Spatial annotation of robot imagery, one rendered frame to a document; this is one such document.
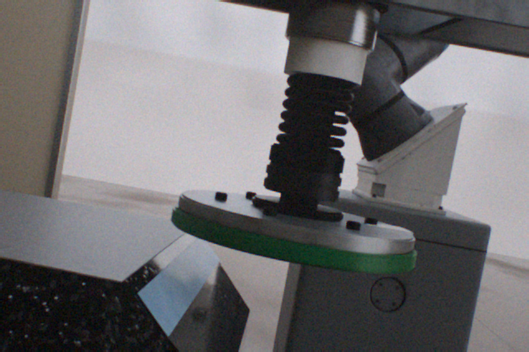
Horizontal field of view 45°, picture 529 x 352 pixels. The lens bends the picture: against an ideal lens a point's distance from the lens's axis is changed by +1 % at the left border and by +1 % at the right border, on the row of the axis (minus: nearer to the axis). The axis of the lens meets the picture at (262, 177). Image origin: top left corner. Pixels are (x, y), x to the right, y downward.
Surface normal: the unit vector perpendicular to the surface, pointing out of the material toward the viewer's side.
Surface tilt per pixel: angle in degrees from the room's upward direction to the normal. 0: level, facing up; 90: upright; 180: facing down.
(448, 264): 90
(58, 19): 90
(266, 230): 90
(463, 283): 90
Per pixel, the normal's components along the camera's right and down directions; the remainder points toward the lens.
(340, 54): 0.24, 0.10
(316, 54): -0.33, -0.01
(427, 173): 0.02, 0.06
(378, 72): 0.35, -0.09
